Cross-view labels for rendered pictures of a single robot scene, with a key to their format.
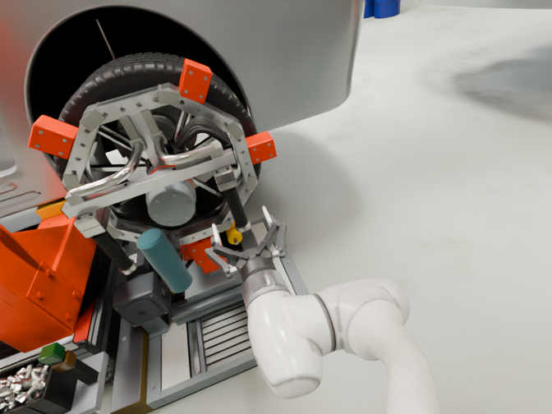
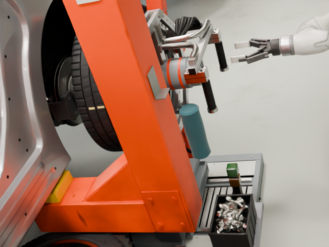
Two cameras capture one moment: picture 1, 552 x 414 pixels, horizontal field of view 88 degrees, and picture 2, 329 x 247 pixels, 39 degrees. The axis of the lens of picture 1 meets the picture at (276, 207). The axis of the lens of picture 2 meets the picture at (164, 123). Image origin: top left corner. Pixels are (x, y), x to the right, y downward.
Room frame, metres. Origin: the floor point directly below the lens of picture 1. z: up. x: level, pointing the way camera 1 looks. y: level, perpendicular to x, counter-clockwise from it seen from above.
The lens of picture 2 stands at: (-0.16, 1.94, 1.81)
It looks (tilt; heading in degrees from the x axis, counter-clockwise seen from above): 32 degrees down; 303
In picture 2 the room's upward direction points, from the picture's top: 18 degrees counter-clockwise
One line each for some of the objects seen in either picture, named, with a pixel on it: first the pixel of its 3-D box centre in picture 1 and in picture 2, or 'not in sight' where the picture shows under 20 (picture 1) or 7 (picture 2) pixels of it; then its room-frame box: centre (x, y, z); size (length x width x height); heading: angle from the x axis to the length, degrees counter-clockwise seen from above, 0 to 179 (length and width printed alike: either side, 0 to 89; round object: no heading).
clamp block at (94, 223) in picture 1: (93, 216); (196, 74); (0.60, 0.45, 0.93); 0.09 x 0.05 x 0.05; 9
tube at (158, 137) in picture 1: (179, 132); (184, 25); (0.73, 0.20, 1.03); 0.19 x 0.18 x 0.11; 9
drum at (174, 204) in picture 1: (171, 190); (178, 73); (0.76, 0.30, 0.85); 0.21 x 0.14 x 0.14; 9
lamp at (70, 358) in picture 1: (64, 361); (235, 179); (0.44, 0.68, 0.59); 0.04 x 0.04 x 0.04; 9
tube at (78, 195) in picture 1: (103, 157); (174, 46); (0.69, 0.39, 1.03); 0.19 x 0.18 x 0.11; 9
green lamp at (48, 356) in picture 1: (52, 353); (232, 170); (0.44, 0.68, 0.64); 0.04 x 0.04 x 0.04; 9
